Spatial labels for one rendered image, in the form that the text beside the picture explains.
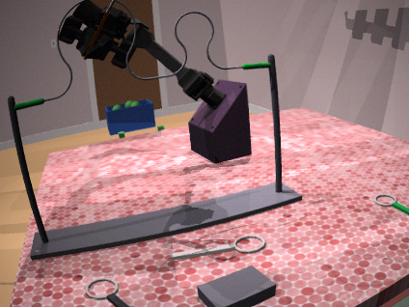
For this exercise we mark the orange handle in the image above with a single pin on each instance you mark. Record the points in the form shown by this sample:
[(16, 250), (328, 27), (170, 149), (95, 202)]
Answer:
[(99, 27)]

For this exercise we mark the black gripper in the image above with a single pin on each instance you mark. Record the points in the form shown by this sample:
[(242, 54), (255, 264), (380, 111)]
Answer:
[(103, 43)]

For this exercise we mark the grey loop with flat beige handle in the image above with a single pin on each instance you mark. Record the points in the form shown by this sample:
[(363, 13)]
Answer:
[(217, 249)]

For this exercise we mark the black handle with grey ring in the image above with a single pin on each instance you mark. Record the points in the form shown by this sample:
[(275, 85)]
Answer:
[(111, 296)]

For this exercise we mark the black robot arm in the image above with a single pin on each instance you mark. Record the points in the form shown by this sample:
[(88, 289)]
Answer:
[(195, 84)]

